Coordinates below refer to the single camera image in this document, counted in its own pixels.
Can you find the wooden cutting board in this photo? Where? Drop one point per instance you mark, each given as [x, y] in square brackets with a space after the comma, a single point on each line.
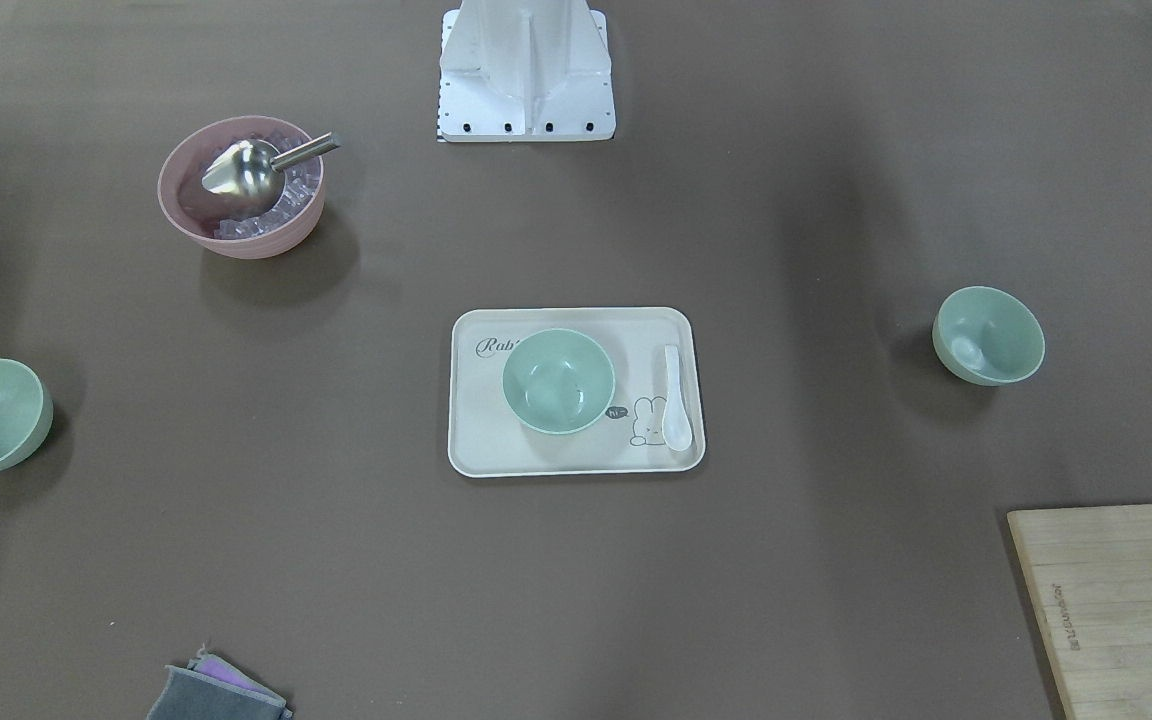
[1089, 580]

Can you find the metal scoop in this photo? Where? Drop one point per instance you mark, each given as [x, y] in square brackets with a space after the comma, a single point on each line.
[249, 177]

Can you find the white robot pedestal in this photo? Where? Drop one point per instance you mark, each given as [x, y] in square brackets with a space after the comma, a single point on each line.
[525, 71]

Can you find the white ceramic spoon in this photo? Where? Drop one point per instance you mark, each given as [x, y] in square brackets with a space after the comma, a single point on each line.
[676, 427]

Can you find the green bowl on tray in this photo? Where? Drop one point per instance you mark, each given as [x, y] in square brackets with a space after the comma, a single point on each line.
[558, 381]

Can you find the cream rabbit tray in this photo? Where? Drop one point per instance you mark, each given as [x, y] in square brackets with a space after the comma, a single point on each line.
[485, 440]

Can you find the grey folded cloth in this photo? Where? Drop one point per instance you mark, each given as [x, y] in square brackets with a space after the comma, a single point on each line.
[211, 687]

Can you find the pink bowl with ice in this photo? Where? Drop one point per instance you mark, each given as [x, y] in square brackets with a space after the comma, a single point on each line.
[205, 220]

